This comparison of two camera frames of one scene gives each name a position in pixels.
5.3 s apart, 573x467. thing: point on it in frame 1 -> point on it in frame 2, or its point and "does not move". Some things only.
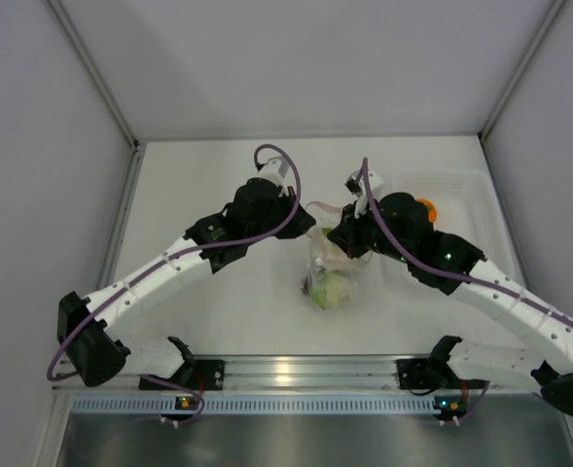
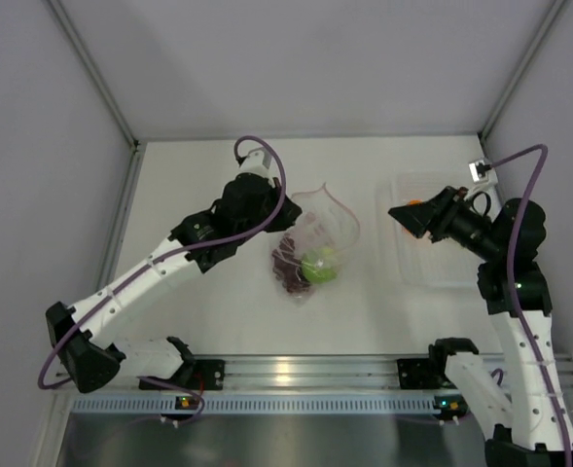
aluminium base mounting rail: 256,374 does not move
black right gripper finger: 351,236 -> 426,218
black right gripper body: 376,240 -> 468,228
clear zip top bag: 335,279 -> 307,257
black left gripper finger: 298,226 -> 285,216
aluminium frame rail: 96,78 does not move
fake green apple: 325,288 -> 320,265
